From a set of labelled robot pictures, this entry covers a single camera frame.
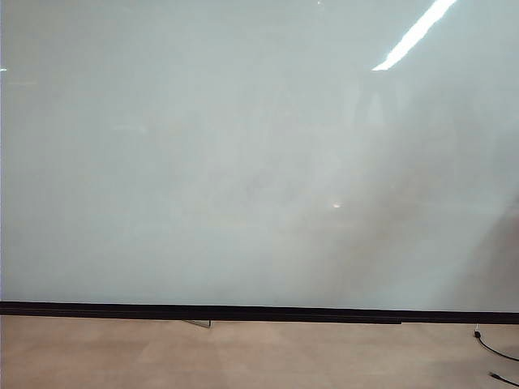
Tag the white glass whiteboard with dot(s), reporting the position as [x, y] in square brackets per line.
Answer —
[202, 162]

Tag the black whiteboard bottom frame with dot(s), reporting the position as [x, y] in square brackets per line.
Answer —
[466, 317]

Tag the black whiteboard pen tray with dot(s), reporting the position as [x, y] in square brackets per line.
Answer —
[263, 319]

